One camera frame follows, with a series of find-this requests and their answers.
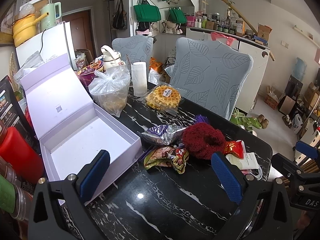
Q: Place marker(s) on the brown entrance door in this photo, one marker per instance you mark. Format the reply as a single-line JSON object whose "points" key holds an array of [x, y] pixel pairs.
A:
{"points": [[81, 30]]}

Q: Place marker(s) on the lavender open gift box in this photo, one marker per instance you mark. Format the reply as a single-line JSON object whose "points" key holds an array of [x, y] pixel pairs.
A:
{"points": [[71, 128]]}

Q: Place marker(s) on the small green handbag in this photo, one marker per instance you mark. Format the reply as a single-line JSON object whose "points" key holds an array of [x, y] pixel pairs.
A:
{"points": [[177, 16]]}

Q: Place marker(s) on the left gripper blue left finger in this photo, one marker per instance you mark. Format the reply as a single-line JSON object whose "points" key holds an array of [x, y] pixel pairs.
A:
{"points": [[91, 175]]}

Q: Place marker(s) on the small red candy packet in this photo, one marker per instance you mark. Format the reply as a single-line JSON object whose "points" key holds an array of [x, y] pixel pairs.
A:
{"points": [[236, 148]]}

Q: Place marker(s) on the yellow cooking pot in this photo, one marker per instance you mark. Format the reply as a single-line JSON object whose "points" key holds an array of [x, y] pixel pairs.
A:
{"points": [[25, 28]]}

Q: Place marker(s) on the lavender drawstring sachet pouch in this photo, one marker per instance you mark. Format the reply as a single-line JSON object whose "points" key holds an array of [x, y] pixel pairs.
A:
{"points": [[201, 118]]}

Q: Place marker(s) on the far grey leaf chair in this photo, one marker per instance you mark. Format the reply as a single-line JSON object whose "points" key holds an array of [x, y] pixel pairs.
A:
{"points": [[133, 49]]}

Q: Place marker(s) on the cream water bottle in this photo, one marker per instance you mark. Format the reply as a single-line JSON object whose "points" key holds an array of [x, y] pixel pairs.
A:
{"points": [[111, 58]]}

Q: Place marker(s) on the cream hand cream tube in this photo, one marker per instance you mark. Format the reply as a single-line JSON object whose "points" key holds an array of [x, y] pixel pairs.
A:
{"points": [[248, 162]]}

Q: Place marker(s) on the black printed gift bag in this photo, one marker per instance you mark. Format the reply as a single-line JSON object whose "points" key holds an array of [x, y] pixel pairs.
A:
{"points": [[12, 115]]}

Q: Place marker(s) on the green brown snack packet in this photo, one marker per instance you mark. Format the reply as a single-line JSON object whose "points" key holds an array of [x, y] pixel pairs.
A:
{"points": [[167, 156]]}

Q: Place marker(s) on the dark red fuzzy scrunchie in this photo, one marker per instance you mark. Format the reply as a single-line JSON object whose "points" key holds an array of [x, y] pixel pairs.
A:
{"points": [[202, 140]]}

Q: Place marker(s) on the silver purple chip bag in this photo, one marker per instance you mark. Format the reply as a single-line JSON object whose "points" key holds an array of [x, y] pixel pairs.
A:
{"points": [[163, 135]]}

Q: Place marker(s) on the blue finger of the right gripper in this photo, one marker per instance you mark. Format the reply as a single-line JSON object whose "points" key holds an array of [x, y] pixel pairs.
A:
{"points": [[307, 150]]}

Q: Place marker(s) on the white paper towel roll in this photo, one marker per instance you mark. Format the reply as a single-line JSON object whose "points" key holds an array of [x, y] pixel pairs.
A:
{"points": [[139, 78]]}

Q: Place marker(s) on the black hanging bag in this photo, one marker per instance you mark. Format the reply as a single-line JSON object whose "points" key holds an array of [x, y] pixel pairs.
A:
{"points": [[120, 18]]}

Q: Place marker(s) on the white mini fridge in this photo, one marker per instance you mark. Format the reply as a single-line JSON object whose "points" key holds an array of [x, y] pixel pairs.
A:
{"points": [[51, 43]]}

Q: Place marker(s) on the mint green electric kettle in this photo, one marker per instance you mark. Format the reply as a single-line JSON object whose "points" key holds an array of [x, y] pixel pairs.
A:
{"points": [[53, 12]]}

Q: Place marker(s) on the clear plastic bag of food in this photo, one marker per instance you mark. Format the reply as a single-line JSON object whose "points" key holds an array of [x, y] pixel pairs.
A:
{"points": [[110, 89]]}

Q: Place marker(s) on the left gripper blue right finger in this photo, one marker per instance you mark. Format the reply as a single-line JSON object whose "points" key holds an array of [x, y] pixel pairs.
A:
{"points": [[221, 167]]}

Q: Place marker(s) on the large green handbag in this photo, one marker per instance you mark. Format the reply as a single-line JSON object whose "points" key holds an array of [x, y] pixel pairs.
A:
{"points": [[145, 12]]}

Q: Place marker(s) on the green sandals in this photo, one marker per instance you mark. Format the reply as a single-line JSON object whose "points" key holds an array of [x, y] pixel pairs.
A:
{"points": [[240, 119]]}

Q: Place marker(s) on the grey leaf chair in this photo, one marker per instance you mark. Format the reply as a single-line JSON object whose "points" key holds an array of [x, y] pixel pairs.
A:
{"points": [[133, 49], [202, 77]]}

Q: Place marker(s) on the packaged waffles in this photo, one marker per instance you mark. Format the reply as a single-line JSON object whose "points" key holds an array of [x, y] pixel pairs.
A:
{"points": [[163, 98]]}

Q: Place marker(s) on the near grey leaf chair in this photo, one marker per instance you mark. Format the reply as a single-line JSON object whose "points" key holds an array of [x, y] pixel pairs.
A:
{"points": [[202, 77]]}

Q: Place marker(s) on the purple instant noodle cup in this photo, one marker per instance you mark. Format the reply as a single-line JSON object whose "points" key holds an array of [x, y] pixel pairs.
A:
{"points": [[86, 75]]}

